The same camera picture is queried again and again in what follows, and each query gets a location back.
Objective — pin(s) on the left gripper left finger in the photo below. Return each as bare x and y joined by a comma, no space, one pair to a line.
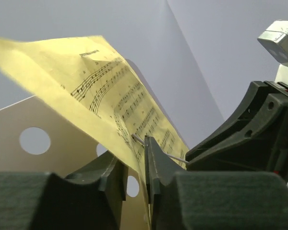
88,199

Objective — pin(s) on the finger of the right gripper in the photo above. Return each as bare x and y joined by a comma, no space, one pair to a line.
253,138

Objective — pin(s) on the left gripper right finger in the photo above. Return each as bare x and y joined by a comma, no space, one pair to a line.
183,200

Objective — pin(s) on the lilac perforated music stand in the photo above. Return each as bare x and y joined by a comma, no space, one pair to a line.
72,156

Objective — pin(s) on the yellow sheet music page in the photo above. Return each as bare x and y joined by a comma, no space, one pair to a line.
84,94

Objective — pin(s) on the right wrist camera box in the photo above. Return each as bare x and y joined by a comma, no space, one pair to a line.
275,40

